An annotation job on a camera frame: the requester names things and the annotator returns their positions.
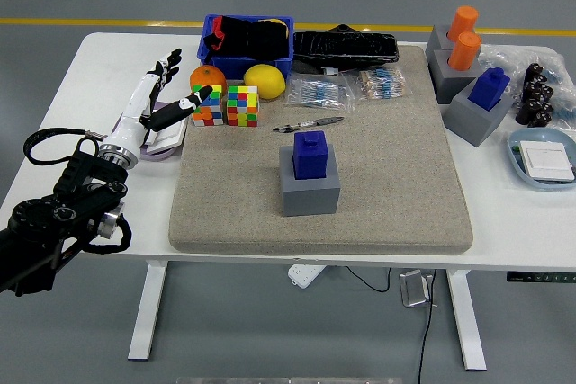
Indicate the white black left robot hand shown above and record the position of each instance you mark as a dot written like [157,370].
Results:
[130,123]

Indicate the blue square seal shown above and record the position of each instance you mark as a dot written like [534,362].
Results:
[309,159]
[488,89]

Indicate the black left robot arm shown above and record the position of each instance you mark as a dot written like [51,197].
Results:
[45,217]

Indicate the grey cube seal holder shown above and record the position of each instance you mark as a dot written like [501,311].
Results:
[468,118]
[308,199]
[450,83]
[436,42]

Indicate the orange cylinder seal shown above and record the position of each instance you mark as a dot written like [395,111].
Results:
[463,20]
[463,51]

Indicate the purple plate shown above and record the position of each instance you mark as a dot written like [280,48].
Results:
[157,155]

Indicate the colourful puzzle cube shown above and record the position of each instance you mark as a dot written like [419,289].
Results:
[211,118]
[243,107]

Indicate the orange fruit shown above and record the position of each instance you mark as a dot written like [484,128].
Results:
[207,76]

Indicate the blue plastic bin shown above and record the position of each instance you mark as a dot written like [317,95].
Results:
[243,67]

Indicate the yellow lemon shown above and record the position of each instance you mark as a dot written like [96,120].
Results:
[265,80]

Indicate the black cloth bag red trim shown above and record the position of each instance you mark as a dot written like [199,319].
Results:
[252,40]

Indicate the yellow item in bin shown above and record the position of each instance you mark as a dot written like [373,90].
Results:
[274,21]

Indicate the clear bag blue resistors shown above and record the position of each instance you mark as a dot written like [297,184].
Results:
[315,89]

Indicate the white table leg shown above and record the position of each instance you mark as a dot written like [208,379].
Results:
[146,312]
[468,325]

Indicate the black silver pen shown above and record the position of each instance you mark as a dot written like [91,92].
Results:
[324,121]

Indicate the white power strip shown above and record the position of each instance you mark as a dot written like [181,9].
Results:
[303,275]

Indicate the clear bag tan resistors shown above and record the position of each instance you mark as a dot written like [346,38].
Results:
[382,83]

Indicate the grey-brown fabric mat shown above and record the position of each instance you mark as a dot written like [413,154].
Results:
[382,177]

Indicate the black cylinder capacitor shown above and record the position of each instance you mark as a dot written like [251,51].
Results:
[531,88]
[525,110]
[545,109]
[535,71]
[546,91]
[540,119]

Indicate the light blue tray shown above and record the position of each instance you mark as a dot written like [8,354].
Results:
[535,134]

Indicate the black table control panel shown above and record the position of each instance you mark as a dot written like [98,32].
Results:
[540,277]

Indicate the white switch panel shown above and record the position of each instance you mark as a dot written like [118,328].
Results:
[168,139]
[546,159]

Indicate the silver metal bracket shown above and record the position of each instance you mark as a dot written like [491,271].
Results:
[414,289]

